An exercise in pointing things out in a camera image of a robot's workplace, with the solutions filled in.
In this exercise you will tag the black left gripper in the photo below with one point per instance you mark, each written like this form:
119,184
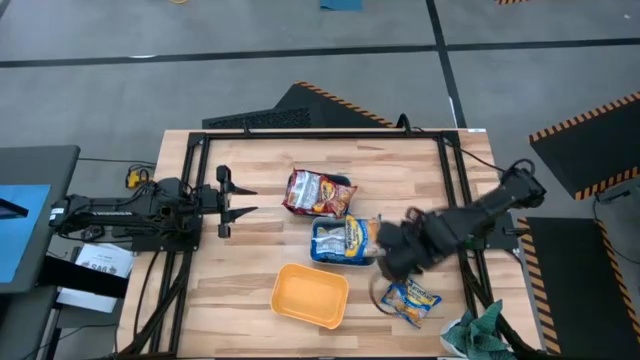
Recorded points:
223,200

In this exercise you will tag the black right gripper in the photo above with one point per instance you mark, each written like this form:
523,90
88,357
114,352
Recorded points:
405,250

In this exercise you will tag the orange plastic bin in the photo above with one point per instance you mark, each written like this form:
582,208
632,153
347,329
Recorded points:
309,295

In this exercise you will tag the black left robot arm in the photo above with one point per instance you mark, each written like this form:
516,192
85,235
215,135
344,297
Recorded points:
125,212

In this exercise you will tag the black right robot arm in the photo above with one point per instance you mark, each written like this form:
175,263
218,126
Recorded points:
495,200

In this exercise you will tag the white plastic bin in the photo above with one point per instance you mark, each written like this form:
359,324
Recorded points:
345,263

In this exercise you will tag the teal plastic bin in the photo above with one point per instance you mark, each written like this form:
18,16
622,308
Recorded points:
346,180

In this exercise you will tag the green crumpled cloth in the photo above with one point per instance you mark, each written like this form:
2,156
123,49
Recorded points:
475,335

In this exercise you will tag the black ramp with striped edge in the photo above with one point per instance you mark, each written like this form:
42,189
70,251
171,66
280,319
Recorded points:
310,107

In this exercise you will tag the white paper sheet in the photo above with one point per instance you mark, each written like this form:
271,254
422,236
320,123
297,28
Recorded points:
105,260

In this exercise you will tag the black platform with striped edge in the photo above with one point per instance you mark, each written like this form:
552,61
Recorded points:
590,150
575,290

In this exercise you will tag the black desk shelf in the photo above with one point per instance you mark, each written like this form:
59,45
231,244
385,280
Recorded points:
85,277

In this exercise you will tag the grey monitor with blue screen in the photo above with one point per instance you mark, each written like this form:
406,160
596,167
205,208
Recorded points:
30,225

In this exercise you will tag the blue floor mat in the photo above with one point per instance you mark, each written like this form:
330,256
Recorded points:
340,4

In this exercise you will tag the black metal rig frame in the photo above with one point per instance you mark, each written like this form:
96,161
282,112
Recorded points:
320,135

